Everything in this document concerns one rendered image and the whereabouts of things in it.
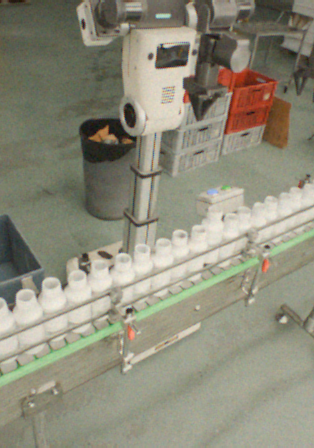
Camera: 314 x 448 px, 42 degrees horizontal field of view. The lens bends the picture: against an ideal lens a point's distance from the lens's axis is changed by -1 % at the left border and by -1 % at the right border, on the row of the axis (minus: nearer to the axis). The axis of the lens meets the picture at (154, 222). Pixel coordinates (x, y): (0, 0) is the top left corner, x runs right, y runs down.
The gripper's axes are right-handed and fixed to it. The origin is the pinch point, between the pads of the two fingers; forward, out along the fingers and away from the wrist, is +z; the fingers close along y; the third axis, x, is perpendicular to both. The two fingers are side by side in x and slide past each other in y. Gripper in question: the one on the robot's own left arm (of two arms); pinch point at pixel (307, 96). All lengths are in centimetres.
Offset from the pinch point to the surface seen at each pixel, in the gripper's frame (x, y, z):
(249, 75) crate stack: -213, 207, 79
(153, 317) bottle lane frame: 69, -20, 43
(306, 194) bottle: 8.0, -15.8, 25.4
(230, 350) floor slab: -7, 1, 140
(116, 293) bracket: 81, -20, 28
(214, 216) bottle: 48, -15, 21
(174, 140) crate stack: -86, 161, 106
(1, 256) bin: 90, 43, 62
